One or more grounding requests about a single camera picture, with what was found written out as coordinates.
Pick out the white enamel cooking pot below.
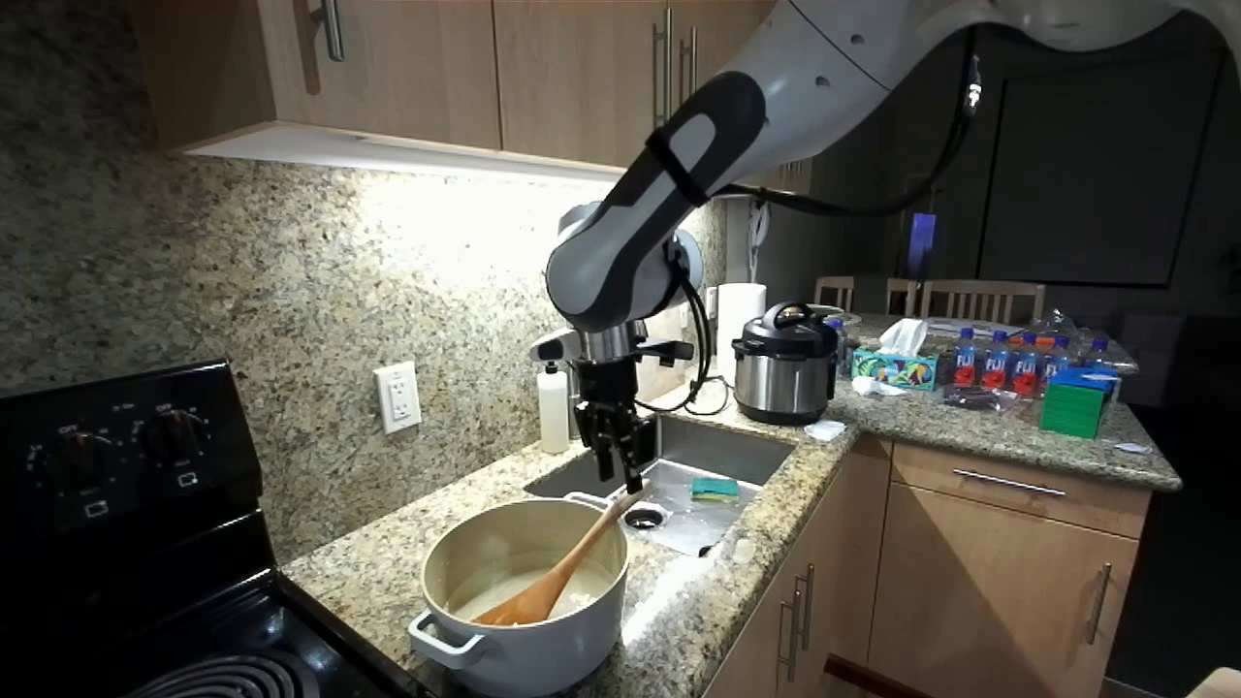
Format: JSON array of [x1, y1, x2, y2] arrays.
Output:
[[408, 499, 629, 698]]

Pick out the green box on counter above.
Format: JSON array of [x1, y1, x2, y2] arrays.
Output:
[[1040, 371, 1117, 437]]

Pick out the white soap dispenser bottle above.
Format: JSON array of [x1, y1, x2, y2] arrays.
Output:
[[534, 364, 572, 452]]

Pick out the lower wooden counter cabinets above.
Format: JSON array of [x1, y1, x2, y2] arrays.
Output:
[[706, 437, 1148, 698]]

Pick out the black electric stove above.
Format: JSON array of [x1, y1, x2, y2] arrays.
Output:
[[0, 362, 427, 698]]

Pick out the tissue box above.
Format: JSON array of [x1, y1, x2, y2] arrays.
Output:
[[852, 316, 938, 391]]

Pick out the upper wooden wall cabinets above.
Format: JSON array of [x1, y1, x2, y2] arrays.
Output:
[[123, 0, 775, 177]]

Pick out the green sponge in sink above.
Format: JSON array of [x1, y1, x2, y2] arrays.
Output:
[[689, 477, 742, 504]]

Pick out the wooden dining chairs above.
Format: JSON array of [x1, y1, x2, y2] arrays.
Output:
[[811, 275, 1046, 324]]

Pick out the stainless steel sink basin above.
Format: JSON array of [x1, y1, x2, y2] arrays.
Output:
[[519, 408, 801, 561]]

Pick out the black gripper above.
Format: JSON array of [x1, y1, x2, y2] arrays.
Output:
[[574, 362, 656, 492]]

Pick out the wooden cooking spoon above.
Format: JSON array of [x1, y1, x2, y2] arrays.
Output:
[[483, 495, 629, 625]]

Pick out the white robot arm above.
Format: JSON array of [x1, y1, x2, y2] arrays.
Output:
[[547, 0, 1241, 492]]

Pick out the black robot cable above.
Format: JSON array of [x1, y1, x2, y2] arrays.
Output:
[[635, 23, 991, 420]]

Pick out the white wall power outlet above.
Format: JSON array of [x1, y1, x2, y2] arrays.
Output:
[[375, 362, 424, 433]]

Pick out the white paper towel roll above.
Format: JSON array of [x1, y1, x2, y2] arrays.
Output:
[[713, 282, 767, 376]]

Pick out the stainless steel pressure cooker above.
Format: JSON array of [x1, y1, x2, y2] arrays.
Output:
[[732, 301, 837, 428]]

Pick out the pack of red bottles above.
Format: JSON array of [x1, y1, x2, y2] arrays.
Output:
[[942, 328, 1123, 408]]

